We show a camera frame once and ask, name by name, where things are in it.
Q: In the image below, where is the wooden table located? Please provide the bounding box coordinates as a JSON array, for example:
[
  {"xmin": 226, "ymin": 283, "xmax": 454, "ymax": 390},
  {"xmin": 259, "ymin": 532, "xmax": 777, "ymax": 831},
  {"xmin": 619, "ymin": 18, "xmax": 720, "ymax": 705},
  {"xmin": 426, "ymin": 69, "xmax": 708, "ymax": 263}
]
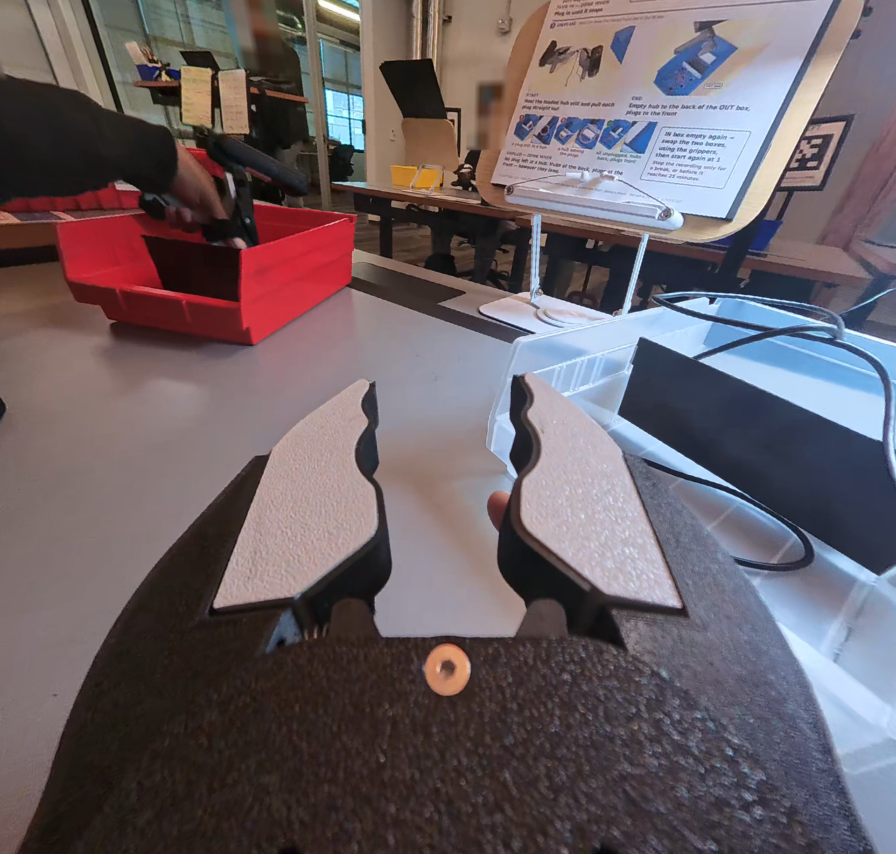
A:
[
  {"xmin": 330, "ymin": 179, "xmax": 536, "ymax": 260},
  {"xmin": 0, "ymin": 207, "xmax": 67, "ymax": 252},
  {"xmin": 514, "ymin": 212, "xmax": 879, "ymax": 323}
]

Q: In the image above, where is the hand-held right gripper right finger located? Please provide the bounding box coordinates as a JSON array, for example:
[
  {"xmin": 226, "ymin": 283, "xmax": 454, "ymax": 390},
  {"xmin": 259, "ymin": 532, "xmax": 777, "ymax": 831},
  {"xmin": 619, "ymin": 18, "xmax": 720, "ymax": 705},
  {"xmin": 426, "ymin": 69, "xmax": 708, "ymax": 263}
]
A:
[{"xmin": 497, "ymin": 373, "xmax": 685, "ymax": 613}]

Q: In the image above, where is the black and white marker sign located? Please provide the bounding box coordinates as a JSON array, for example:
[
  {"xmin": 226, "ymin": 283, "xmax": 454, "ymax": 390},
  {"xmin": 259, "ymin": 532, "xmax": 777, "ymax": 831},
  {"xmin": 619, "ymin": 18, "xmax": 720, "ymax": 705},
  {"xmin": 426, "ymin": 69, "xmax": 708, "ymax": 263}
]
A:
[{"xmin": 778, "ymin": 114, "xmax": 856, "ymax": 192}]

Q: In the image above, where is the black usb cable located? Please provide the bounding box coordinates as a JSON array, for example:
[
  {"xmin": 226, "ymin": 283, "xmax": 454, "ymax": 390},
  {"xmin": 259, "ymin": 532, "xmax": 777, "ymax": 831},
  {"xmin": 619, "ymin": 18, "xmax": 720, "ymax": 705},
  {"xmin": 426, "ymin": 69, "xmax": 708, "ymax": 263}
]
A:
[{"xmin": 640, "ymin": 291, "xmax": 896, "ymax": 574}]

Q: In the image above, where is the yellow plastic bin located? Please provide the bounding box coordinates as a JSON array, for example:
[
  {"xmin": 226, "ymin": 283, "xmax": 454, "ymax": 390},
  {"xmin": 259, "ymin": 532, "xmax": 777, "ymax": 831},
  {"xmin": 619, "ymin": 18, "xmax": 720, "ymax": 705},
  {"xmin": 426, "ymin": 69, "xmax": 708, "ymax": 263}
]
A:
[{"xmin": 390, "ymin": 163, "xmax": 447, "ymax": 190}]

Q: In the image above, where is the black bin divider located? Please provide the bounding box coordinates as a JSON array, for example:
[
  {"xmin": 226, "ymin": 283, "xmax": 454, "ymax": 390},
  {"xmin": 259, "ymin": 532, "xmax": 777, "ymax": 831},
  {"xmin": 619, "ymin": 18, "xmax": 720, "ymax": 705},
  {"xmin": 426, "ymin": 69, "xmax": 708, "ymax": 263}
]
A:
[
  {"xmin": 619, "ymin": 336, "xmax": 896, "ymax": 576},
  {"xmin": 142, "ymin": 233, "xmax": 245, "ymax": 304}
]

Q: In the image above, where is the printed instruction sheet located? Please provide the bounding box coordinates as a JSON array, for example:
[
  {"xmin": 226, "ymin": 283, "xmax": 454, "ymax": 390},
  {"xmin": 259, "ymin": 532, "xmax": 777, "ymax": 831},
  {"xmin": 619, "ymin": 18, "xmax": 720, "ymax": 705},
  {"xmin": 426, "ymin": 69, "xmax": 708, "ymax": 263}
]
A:
[{"xmin": 490, "ymin": 0, "xmax": 861, "ymax": 222}]

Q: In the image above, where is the red ribbed plastic bin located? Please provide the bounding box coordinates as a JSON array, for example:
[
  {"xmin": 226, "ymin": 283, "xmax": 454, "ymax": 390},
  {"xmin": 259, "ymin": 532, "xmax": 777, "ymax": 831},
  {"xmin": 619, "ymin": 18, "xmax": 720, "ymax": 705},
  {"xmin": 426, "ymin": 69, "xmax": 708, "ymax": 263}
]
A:
[{"xmin": 0, "ymin": 184, "xmax": 144, "ymax": 215}]

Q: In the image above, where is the wooden document stand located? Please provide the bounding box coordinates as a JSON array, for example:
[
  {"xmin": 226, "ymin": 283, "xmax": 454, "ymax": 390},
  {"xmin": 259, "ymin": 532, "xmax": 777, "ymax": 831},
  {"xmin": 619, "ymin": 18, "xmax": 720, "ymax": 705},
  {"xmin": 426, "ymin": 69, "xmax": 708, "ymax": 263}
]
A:
[{"xmin": 378, "ymin": 58, "xmax": 463, "ymax": 178}]

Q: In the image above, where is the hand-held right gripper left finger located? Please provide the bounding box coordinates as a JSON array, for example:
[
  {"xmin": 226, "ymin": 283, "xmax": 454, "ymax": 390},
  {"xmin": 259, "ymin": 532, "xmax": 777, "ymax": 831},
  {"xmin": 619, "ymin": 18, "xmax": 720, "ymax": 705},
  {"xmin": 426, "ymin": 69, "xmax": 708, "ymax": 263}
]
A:
[{"xmin": 210, "ymin": 378, "xmax": 393, "ymax": 613}]

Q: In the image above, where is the person's left forearm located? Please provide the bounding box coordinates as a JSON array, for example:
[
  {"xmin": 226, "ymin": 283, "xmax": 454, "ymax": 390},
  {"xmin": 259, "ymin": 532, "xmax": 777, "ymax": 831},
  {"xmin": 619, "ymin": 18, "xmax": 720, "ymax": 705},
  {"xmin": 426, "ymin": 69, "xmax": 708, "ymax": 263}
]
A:
[{"xmin": 0, "ymin": 76, "xmax": 182, "ymax": 203}]

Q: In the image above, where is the black stand with papers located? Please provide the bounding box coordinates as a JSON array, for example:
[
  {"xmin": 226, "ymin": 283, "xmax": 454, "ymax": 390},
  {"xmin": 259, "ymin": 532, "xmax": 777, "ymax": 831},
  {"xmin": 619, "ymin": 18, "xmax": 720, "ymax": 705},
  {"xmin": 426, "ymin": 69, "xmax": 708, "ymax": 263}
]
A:
[{"xmin": 178, "ymin": 63, "xmax": 251, "ymax": 138}]

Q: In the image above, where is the clear plastic bin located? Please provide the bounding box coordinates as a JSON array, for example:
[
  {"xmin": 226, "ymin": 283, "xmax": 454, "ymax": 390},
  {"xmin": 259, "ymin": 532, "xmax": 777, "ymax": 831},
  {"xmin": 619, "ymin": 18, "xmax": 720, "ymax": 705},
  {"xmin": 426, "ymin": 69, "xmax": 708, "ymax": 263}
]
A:
[{"xmin": 485, "ymin": 293, "xmax": 896, "ymax": 795}]

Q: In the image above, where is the person's left hand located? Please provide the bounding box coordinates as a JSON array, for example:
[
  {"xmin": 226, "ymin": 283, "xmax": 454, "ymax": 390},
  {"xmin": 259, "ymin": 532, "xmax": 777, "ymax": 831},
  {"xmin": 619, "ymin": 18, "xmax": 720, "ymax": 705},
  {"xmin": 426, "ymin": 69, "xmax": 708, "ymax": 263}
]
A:
[{"xmin": 164, "ymin": 144, "xmax": 249, "ymax": 250}]

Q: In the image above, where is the instruction sheet on stand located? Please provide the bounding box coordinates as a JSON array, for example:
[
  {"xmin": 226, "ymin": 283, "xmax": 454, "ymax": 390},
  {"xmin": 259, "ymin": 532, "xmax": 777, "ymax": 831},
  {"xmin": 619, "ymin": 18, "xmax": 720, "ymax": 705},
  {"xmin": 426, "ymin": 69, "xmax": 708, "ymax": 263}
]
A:
[{"xmin": 476, "ymin": 0, "xmax": 868, "ymax": 333}]

